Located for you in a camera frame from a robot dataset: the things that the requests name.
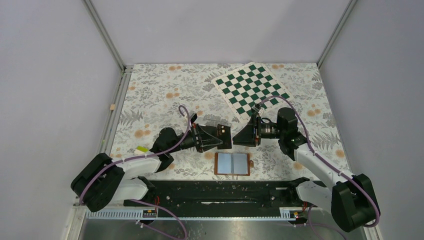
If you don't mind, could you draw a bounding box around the brown leather card holder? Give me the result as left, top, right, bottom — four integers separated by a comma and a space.
214, 152, 253, 176

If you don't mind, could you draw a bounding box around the floral patterned table cloth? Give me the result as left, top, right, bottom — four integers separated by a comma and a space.
106, 63, 350, 181

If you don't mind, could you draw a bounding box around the clear acrylic card box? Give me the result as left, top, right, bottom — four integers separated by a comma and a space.
190, 113, 232, 130

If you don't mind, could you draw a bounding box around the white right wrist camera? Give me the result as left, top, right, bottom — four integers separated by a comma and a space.
251, 103, 264, 116

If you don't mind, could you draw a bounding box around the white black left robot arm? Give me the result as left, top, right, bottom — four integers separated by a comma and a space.
70, 123, 232, 212

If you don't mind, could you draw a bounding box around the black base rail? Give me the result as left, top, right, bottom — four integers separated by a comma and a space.
142, 177, 311, 218

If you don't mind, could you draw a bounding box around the green white checkered mat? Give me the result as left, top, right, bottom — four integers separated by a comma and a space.
211, 62, 292, 122

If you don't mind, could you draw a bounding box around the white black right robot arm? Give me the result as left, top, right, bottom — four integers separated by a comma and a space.
232, 105, 381, 232

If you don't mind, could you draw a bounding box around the small yellow green object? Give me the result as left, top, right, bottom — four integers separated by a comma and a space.
133, 146, 149, 155

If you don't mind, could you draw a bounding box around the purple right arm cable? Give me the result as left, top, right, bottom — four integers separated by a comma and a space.
259, 95, 382, 229

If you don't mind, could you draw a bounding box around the white slotted cable duct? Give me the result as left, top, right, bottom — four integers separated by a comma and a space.
86, 206, 301, 221

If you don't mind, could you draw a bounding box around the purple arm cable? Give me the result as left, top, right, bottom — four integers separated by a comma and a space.
259, 95, 382, 229
78, 104, 192, 207

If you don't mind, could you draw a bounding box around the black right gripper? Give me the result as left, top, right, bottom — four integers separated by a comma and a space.
233, 113, 285, 147

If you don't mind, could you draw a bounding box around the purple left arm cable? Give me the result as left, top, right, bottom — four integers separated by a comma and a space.
78, 104, 192, 207

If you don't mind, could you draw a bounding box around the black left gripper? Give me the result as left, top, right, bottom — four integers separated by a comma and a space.
168, 123, 223, 154

